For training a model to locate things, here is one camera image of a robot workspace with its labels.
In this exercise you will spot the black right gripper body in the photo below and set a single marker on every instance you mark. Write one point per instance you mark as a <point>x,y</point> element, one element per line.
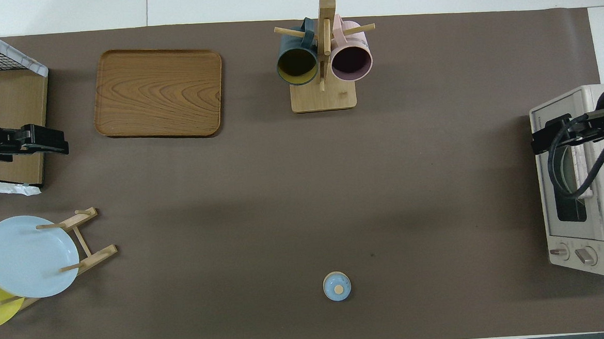
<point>584,126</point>

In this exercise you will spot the wooden stepped shelf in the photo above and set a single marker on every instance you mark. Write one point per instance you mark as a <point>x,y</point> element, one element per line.
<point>19,96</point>

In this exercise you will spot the light blue plate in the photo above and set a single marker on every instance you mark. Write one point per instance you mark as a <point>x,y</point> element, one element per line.
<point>27,256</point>

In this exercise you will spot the wooden plate rack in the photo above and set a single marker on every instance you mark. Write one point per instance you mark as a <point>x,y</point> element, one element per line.
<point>92,255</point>

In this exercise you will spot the brown wooden tray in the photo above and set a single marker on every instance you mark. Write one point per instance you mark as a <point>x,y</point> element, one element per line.
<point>158,92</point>

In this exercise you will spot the brown table mat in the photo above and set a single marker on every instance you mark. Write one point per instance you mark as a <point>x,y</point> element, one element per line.
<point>206,221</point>

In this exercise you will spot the pink mug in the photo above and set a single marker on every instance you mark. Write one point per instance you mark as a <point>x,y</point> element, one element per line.
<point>350,61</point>

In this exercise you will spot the wooden mug tree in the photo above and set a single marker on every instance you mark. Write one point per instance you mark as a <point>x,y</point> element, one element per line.
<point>324,98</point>

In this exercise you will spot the small blue call bell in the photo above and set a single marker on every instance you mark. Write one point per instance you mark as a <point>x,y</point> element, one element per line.
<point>336,286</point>

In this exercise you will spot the dark blue mug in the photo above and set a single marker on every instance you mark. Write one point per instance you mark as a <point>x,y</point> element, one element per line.
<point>296,66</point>

